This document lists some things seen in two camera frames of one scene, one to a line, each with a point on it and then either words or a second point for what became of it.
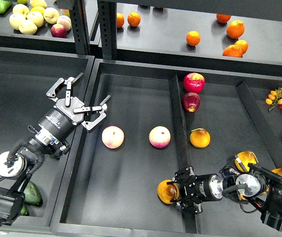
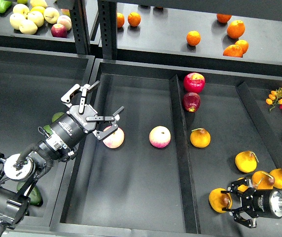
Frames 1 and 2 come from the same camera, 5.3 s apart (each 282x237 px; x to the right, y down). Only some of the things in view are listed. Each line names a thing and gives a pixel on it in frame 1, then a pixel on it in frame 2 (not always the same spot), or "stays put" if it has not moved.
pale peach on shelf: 65,20 stays put
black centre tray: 162,118 stays put
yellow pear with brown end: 167,192 → 218,200
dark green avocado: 32,194 stays put
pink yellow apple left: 113,137 stays put
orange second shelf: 133,19 stays put
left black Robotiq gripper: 58,121 → 69,127
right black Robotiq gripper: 204,188 → 266,203
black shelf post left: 79,19 stays put
